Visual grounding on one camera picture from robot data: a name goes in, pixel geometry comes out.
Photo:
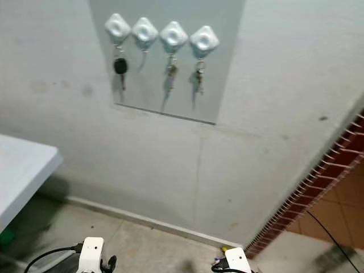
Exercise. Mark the small yellow floor object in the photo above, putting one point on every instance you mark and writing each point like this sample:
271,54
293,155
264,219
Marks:
225,249

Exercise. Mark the white table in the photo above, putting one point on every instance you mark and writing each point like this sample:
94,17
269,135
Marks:
23,170

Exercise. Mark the black car key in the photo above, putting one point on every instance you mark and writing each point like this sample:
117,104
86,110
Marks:
120,66

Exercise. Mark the small metal key bunch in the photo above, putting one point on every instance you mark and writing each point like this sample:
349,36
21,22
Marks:
172,69
199,77

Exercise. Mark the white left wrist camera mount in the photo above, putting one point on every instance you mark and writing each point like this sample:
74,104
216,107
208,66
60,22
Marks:
92,253

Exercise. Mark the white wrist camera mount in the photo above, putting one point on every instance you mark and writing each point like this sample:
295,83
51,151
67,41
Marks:
92,253
238,260

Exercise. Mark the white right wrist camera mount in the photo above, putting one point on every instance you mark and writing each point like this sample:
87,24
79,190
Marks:
238,260

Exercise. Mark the grey wall panel board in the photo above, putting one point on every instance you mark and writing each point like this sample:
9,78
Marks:
224,68

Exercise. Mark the white square wall hook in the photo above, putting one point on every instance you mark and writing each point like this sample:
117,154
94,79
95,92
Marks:
145,31
118,27
204,40
174,35

